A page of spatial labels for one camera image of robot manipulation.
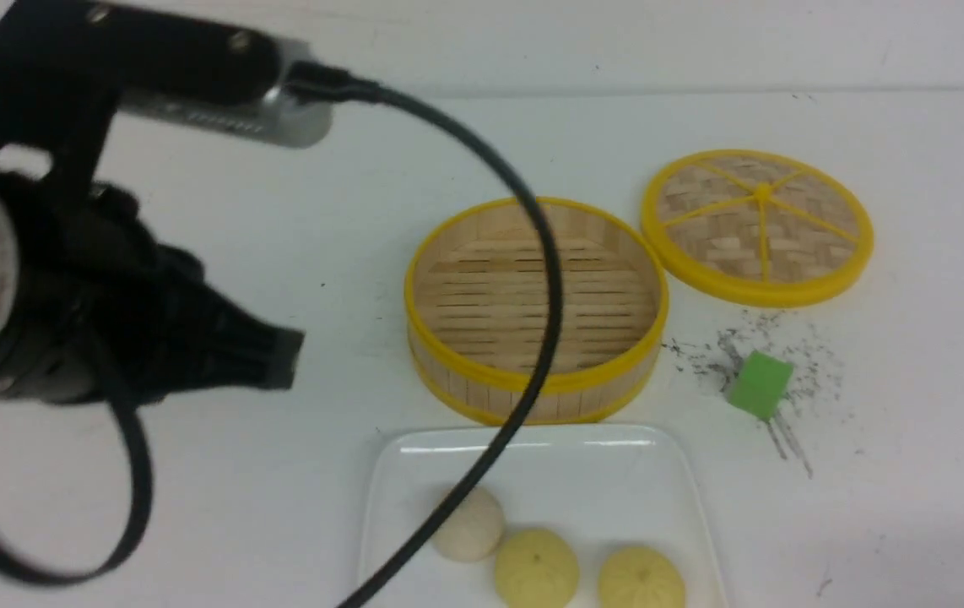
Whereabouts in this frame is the bamboo steamer basket yellow rim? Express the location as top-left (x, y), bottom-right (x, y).
top-left (404, 197), bottom-right (669, 425)

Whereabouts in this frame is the green sponge block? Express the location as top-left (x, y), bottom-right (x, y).
top-left (728, 350), bottom-right (794, 422)

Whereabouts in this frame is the black camera cable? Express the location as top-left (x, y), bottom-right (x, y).
top-left (0, 64), bottom-right (566, 608)

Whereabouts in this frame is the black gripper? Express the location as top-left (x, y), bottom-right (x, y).
top-left (0, 172), bottom-right (305, 405)

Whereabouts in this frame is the bamboo steamer lid yellow rim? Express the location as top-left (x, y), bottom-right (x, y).
top-left (640, 149), bottom-right (875, 308)

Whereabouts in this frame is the yellow bun on plate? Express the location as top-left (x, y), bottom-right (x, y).
top-left (494, 528), bottom-right (580, 607)

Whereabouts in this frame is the white steamed bun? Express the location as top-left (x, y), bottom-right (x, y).
top-left (431, 487), bottom-right (506, 563)

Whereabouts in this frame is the yellow steamed bun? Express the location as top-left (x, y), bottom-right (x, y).
top-left (597, 546), bottom-right (686, 607)

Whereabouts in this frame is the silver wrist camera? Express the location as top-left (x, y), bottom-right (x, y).
top-left (0, 0), bottom-right (336, 149)

